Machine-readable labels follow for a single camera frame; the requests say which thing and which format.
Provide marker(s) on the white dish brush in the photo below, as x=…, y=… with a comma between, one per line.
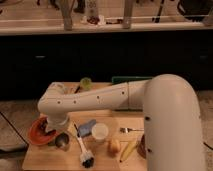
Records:
x=86, y=156

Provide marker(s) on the orange bowl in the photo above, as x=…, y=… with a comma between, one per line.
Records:
x=38, y=137

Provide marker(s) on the green tray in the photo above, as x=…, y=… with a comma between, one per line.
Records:
x=122, y=79

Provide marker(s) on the green cup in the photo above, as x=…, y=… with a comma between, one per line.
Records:
x=85, y=83

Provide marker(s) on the dark brown item in bowl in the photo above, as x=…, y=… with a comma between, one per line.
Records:
x=43, y=125

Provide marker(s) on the dark red bowl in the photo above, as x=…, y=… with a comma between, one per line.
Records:
x=141, y=147

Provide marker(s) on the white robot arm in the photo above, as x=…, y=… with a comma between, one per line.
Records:
x=172, y=123

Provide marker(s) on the yellow round fruit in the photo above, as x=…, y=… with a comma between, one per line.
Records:
x=114, y=146

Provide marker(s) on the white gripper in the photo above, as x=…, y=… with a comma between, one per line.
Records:
x=57, y=123

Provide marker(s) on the white plastic cup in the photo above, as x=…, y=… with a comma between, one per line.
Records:
x=100, y=132

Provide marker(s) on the yellow banana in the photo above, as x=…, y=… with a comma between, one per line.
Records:
x=128, y=150

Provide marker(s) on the silver fork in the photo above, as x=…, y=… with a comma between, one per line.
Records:
x=127, y=130

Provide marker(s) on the blue cloth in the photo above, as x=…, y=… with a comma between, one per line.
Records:
x=85, y=129

